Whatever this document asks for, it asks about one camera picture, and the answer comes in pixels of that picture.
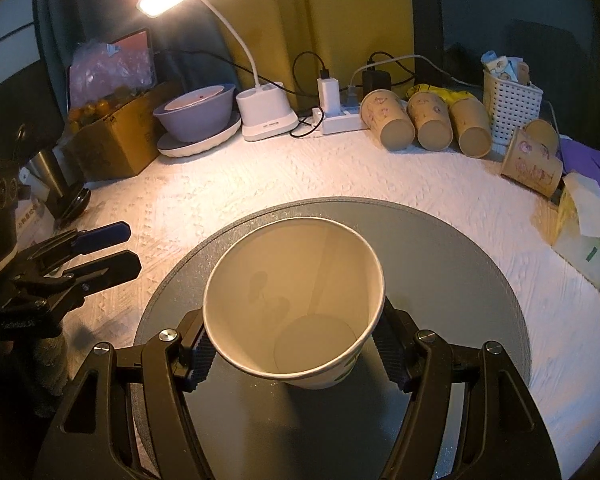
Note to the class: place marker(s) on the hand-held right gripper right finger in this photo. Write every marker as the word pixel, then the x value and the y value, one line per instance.
pixel 389 355

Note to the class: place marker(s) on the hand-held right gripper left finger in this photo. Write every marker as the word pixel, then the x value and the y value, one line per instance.
pixel 199 357

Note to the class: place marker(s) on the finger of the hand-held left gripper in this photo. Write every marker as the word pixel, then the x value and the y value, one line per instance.
pixel 115 266
pixel 105 235

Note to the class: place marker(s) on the white paper cup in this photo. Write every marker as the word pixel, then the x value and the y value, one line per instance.
pixel 280 285

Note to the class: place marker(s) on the steel cup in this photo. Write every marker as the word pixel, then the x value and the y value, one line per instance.
pixel 45 172

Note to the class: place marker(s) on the brown paper cup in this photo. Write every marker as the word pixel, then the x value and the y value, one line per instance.
pixel 532 165
pixel 387 120
pixel 544 135
pixel 430 122
pixel 470 127

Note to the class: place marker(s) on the black round disc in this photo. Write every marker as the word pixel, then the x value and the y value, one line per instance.
pixel 75 201

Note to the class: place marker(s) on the cardboard box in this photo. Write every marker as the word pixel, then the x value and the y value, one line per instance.
pixel 125 140

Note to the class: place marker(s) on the grey round mat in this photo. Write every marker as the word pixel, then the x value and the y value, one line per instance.
pixel 430 260

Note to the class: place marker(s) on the small yellow fruits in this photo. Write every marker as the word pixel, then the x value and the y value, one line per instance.
pixel 92 109

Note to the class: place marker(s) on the white plate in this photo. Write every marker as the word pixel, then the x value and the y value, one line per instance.
pixel 205 145

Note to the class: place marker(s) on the purple bowl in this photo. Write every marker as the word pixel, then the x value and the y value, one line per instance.
pixel 195 117

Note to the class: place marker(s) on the clear plastic bag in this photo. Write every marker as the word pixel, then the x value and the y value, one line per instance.
pixel 105 70

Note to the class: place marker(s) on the red framed board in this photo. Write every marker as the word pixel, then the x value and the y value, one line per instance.
pixel 139 42

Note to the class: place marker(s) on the white desk lamp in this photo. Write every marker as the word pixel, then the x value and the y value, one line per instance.
pixel 265 110

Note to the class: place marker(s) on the tissue packet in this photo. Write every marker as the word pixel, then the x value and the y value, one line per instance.
pixel 580 240

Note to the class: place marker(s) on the white power strip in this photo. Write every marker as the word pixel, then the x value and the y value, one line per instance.
pixel 342 121

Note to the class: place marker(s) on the white charger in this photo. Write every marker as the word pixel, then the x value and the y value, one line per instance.
pixel 328 94

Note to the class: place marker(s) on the yellow packet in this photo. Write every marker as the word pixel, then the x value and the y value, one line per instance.
pixel 455 94

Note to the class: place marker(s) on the black charger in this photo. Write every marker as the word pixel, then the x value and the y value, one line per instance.
pixel 376 81

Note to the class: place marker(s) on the white plastic basket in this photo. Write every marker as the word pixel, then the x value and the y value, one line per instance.
pixel 512 107

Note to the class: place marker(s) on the purple cloth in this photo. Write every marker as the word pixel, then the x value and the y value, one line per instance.
pixel 587 157

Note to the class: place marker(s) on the small packets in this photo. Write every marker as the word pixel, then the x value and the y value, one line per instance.
pixel 505 66

